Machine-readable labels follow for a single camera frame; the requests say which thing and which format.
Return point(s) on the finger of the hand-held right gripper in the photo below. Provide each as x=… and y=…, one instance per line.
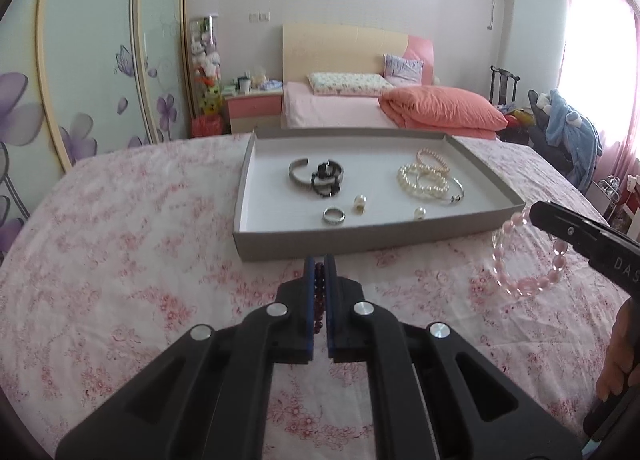
x=565, y=225

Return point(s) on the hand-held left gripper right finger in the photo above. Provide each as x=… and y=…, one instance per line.
x=332, y=290

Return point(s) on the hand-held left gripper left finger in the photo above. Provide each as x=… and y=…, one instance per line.
x=310, y=290

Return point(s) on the grey cardboard tray box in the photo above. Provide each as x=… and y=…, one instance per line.
x=280, y=220

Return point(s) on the pearl earring with gold cap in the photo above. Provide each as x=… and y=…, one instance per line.
x=358, y=202

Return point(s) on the white pearl earring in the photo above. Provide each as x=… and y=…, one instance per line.
x=419, y=213

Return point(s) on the person's right hand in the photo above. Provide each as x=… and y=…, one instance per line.
x=620, y=355

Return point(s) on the blue plush garment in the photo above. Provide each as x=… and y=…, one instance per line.
x=570, y=135

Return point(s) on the thin silver bangle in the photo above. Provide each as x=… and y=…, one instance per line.
x=461, y=190

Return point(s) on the colourful toys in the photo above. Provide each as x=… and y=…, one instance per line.
x=517, y=118

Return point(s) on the black wooden chair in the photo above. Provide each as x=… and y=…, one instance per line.
x=502, y=85

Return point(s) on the pink curtain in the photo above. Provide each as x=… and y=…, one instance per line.
x=600, y=65

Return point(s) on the orange folded duvet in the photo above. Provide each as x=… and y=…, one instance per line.
x=440, y=108

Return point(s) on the plain pink bed sheet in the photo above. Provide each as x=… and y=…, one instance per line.
x=325, y=110

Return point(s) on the pink and white nightstand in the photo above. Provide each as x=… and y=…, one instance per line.
x=252, y=113

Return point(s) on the pink floral bedsheet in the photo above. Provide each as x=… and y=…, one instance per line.
x=125, y=240

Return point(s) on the red bag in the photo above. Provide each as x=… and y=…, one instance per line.
x=206, y=126

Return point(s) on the floral white pillow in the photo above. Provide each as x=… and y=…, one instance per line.
x=345, y=84

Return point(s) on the white mug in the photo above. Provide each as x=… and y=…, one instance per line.
x=244, y=85

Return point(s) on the lilac printed pillow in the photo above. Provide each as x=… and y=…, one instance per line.
x=402, y=68

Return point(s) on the white air conditioner pipe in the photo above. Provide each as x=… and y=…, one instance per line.
x=492, y=0

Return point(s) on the cream and pink headboard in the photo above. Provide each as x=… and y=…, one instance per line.
x=340, y=48

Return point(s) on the clear tube of plush toys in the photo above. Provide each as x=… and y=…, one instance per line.
x=207, y=65

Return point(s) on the floral sliding wardrobe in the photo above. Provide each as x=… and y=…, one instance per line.
x=85, y=65

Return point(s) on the white wall socket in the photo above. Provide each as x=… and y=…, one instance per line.
x=259, y=16

